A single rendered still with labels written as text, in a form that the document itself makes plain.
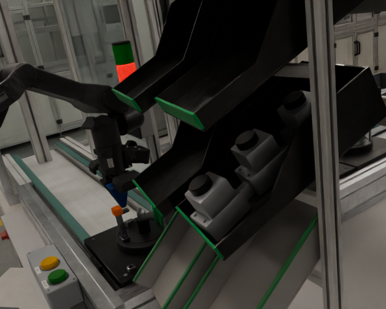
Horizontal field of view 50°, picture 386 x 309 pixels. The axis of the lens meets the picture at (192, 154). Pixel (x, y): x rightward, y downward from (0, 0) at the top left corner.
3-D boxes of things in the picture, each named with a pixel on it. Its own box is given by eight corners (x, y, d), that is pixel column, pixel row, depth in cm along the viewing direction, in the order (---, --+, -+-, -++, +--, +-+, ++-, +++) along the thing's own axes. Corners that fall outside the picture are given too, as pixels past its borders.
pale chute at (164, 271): (175, 332, 67) (153, 324, 64) (151, 287, 78) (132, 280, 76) (269, 185, 66) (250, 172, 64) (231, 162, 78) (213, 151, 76)
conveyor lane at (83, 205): (132, 325, 88) (122, 287, 84) (40, 205, 156) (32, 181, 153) (237, 268, 101) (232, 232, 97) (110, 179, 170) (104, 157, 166)
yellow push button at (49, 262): (44, 275, 94) (42, 268, 94) (40, 268, 98) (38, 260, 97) (61, 268, 96) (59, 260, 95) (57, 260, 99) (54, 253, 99)
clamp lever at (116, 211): (121, 239, 95) (113, 210, 92) (118, 236, 96) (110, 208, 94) (135, 232, 96) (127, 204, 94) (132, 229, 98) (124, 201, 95)
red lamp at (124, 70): (124, 84, 106) (120, 65, 104) (116, 83, 110) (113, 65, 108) (142, 80, 108) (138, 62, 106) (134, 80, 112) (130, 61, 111)
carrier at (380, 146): (357, 173, 119) (356, 132, 115) (296, 156, 139) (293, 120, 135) (407, 148, 130) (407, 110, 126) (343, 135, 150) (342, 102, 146)
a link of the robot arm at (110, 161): (111, 156, 80) (139, 147, 83) (80, 139, 95) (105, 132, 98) (120, 194, 83) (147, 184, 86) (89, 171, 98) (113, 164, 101)
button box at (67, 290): (53, 316, 88) (45, 292, 86) (32, 273, 106) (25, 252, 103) (84, 301, 92) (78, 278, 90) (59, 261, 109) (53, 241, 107)
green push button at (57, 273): (52, 290, 89) (50, 282, 88) (47, 281, 92) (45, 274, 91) (70, 281, 90) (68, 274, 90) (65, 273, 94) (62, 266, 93)
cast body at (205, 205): (218, 243, 51) (187, 205, 48) (200, 231, 55) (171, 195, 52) (262, 197, 53) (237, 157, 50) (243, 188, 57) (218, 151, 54)
